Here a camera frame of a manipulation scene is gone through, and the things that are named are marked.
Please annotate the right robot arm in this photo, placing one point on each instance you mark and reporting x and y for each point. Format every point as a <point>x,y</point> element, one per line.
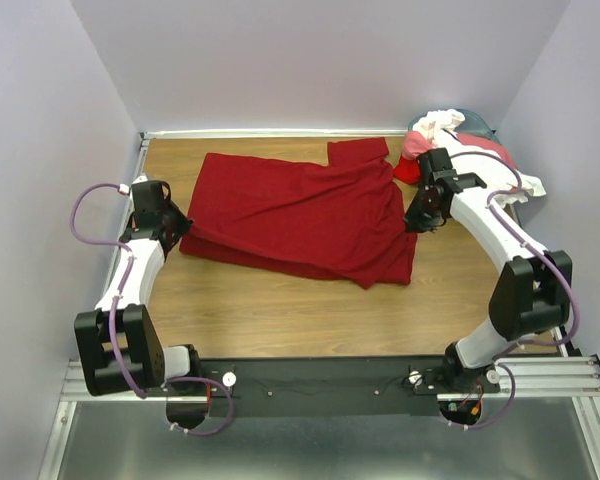
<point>532,294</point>

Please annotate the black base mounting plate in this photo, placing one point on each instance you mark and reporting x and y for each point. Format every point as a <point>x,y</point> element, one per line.
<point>421,385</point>

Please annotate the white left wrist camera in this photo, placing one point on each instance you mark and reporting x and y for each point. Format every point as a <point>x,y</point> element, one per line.
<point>140,179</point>

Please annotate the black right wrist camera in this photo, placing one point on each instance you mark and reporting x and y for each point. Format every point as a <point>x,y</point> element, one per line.
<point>435,164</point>

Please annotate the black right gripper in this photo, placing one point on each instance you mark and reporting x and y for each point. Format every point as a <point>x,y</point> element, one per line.
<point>414,222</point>

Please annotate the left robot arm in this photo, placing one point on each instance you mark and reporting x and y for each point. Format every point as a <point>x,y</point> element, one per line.
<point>117,342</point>

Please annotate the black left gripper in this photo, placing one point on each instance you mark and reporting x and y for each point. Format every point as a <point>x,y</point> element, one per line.
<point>184,221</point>

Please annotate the aluminium frame extrusion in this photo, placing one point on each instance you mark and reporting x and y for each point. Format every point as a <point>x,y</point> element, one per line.
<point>537,377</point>

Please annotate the white t shirt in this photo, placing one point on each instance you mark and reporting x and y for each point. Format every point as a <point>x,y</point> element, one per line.
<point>514,185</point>

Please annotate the dark red t shirt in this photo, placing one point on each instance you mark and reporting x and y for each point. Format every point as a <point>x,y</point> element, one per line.
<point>343,220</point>

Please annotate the pink t shirt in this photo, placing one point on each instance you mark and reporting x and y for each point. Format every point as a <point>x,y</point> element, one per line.
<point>416,144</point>

